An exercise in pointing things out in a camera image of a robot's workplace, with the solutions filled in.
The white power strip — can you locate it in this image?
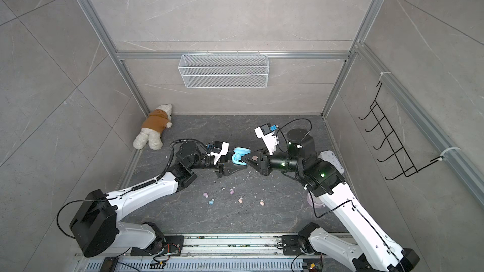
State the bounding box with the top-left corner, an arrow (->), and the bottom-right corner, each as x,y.
318,151 -> 345,175

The blue earbud charging case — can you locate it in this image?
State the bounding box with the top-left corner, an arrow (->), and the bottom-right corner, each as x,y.
231,147 -> 251,166

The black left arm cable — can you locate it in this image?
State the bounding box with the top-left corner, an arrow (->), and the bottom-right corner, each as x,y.
156,138 -> 209,180

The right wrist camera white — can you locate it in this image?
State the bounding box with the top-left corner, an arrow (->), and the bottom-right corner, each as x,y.
254,123 -> 279,155

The white wire mesh basket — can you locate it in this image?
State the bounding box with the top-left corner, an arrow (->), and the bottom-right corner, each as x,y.
178,54 -> 270,88

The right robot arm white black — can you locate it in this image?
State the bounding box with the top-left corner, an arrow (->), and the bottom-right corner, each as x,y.
242,124 -> 420,271

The teddy bear with brown hoodie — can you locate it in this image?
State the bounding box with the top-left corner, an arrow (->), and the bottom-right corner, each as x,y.
132,104 -> 173,151

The black wire hook rack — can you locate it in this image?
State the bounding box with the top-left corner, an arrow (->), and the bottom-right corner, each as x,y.
358,81 -> 444,181

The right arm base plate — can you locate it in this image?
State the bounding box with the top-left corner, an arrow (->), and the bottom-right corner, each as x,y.
276,235 -> 303,256

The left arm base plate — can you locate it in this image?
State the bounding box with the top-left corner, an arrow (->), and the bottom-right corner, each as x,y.
130,235 -> 185,256

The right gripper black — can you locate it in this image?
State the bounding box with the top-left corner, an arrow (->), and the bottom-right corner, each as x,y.
243,146 -> 303,177

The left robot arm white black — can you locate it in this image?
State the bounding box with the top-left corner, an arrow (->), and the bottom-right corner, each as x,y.
69,139 -> 249,258

